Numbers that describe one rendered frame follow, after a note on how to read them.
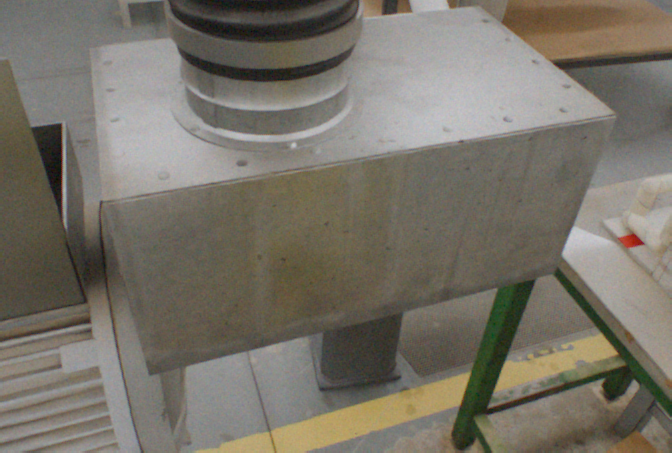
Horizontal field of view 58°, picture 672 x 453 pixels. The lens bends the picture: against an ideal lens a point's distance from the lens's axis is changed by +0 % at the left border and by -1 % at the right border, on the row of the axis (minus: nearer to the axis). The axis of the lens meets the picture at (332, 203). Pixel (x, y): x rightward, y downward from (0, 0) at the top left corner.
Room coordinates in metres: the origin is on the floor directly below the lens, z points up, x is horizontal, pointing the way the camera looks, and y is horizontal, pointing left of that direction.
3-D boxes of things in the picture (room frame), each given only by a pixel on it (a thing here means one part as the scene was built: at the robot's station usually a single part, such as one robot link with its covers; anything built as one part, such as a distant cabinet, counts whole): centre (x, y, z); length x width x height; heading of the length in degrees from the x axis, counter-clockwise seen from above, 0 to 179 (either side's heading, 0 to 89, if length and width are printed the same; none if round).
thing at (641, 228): (0.86, -0.60, 0.96); 0.11 x 0.03 x 0.03; 21
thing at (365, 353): (1.26, -0.09, 0.35); 0.28 x 0.28 x 0.70; 13
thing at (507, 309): (0.94, -0.42, 0.45); 0.05 x 0.05 x 0.90; 21
